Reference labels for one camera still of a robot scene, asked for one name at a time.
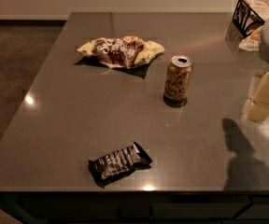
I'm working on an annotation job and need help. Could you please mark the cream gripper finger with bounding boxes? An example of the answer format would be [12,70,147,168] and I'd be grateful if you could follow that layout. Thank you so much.
[246,71,269,123]

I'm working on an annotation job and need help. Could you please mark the black rxbar chocolate wrapper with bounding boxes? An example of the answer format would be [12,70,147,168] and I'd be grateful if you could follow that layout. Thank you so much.
[88,142,152,188]

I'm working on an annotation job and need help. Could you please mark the brown chip bag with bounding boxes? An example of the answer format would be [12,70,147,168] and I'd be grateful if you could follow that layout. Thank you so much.
[77,35,164,69]

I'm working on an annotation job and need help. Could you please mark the orange la croix can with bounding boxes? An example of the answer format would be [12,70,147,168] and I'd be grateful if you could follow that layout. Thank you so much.
[163,55,193,102]

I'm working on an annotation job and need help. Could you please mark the black wire basket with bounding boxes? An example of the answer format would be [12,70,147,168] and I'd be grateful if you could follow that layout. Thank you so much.
[233,0,269,37]

